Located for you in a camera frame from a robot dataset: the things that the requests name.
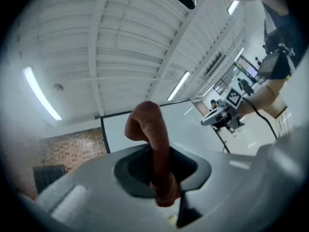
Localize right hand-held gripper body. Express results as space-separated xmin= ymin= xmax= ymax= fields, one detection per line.
xmin=216 ymin=87 xmax=246 ymax=130

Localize long ceiling light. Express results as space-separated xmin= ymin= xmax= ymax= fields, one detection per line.
xmin=23 ymin=66 xmax=62 ymax=121
xmin=234 ymin=47 xmax=245 ymax=62
xmin=167 ymin=71 xmax=191 ymax=101

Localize person's navy shirt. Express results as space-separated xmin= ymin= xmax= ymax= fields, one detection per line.
xmin=262 ymin=2 xmax=309 ymax=67

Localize large white whiteboard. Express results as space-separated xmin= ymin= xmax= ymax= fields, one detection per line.
xmin=99 ymin=100 xmax=231 ymax=154

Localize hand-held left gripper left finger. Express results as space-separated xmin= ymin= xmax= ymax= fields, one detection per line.
xmin=36 ymin=144 xmax=181 ymax=232

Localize brown wiping cloth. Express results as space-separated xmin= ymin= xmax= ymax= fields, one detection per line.
xmin=124 ymin=101 xmax=182 ymax=207

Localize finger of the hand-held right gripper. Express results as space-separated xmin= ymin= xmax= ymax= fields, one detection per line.
xmin=200 ymin=106 xmax=229 ymax=126

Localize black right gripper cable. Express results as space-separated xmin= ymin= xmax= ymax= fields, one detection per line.
xmin=242 ymin=97 xmax=278 ymax=140

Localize black chest monitor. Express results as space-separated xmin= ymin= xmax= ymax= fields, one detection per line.
xmin=257 ymin=52 xmax=290 ymax=79

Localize person's right forearm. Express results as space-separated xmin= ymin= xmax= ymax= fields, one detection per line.
xmin=238 ymin=77 xmax=288 ymax=117

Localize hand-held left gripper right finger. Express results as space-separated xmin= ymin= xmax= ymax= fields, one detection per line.
xmin=170 ymin=126 xmax=307 ymax=232

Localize black flat screen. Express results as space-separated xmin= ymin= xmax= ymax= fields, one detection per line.
xmin=32 ymin=164 xmax=66 ymax=194

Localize ceiling air vent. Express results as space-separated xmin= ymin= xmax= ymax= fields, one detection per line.
xmin=204 ymin=52 xmax=226 ymax=77

